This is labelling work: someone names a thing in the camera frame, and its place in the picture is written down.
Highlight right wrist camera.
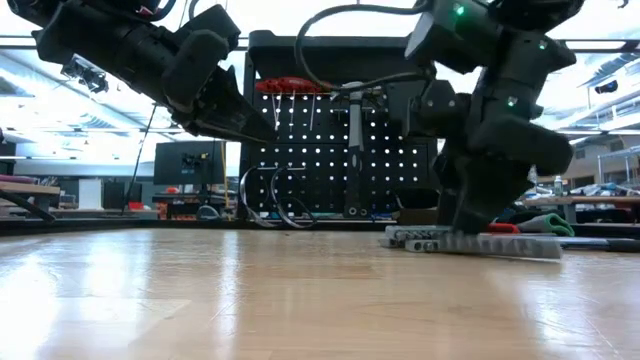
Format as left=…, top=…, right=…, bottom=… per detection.
left=469, top=117, right=575, bottom=177

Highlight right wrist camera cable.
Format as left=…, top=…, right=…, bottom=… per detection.
left=293, top=2, right=434, bottom=94

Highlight black monitor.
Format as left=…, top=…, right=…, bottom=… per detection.
left=153, top=140, right=227, bottom=186

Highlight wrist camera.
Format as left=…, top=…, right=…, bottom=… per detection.
left=469, top=117, right=575, bottom=177
left=162, top=28, right=230, bottom=113

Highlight hanging black cable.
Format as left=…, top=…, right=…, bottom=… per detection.
left=122, top=102, right=159, bottom=216

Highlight black pegboard tool cart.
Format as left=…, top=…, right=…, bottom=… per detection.
left=238, top=29, right=441, bottom=221

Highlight black aluminium table frame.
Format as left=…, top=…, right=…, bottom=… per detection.
left=0, top=215, right=640, bottom=239

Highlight white box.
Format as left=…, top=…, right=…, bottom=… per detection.
left=78, top=177, right=104, bottom=211

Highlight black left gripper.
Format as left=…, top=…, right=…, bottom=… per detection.
left=124, top=4, right=279, bottom=144

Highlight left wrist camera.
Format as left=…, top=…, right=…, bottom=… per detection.
left=162, top=28, right=230, bottom=113

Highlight green grey curved object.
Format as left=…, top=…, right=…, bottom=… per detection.
left=517, top=212, right=576, bottom=238

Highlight black pegboard box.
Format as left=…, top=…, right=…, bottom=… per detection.
left=387, top=82, right=426, bottom=136

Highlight black ceiling-mounted device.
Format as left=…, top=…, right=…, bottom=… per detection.
left=62, top=57, right=110, bottom=95

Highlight wooden side bench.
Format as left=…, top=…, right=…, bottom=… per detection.
left=0, top=180, right=62, bottom=211

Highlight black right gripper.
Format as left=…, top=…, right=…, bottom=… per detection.
left=409, top=79, right=539, bottom=235

